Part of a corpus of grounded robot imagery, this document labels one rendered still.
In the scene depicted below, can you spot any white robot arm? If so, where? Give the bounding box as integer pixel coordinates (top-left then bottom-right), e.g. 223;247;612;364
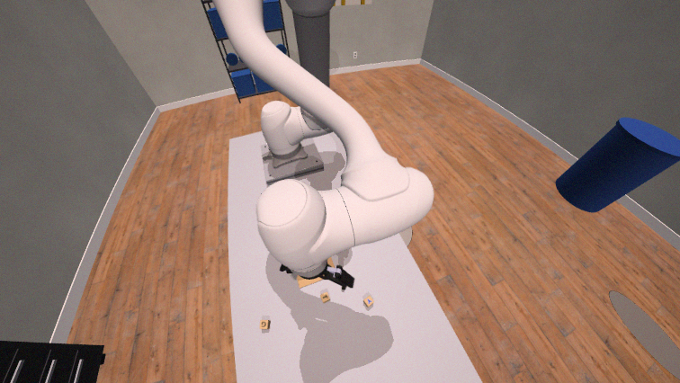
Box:
212;0;434;278

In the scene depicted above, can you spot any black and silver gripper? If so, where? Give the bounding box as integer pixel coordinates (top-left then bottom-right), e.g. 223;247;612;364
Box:
280;263;354;292

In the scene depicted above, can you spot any tan flat mat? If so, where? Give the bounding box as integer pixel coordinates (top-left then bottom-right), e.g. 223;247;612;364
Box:
297;257;335;288

